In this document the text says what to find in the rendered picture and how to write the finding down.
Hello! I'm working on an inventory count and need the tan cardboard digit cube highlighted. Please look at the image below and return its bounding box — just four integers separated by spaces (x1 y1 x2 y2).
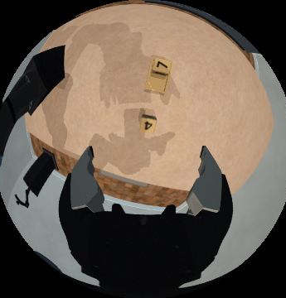
152 57 172 76
139 114 157 133

